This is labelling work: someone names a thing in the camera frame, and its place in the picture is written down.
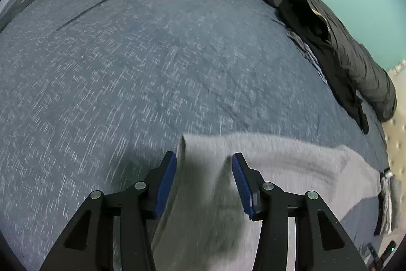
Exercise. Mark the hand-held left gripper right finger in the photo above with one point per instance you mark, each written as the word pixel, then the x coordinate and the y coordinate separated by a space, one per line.
pixel 242 187

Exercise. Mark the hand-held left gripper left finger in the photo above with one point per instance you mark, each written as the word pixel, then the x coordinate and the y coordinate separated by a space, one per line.
pixel 165 185

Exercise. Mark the grey knit sweater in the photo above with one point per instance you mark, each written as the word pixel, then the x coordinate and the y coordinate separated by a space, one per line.
pixel 285 163

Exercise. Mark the stack of folded clothes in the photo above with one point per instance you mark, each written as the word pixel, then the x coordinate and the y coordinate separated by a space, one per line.
pixel 388 201

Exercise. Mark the cream tufted headboard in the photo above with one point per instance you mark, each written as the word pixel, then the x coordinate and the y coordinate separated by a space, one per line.
pixel 396 147

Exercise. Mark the bed with blue sheet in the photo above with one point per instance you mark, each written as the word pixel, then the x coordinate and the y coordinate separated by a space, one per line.
pixel 127 67

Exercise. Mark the blue striped cloth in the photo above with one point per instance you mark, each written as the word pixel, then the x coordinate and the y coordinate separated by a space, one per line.
pixel 306 52

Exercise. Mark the black garment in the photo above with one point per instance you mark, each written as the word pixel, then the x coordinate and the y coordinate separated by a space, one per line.
pixel 330 61

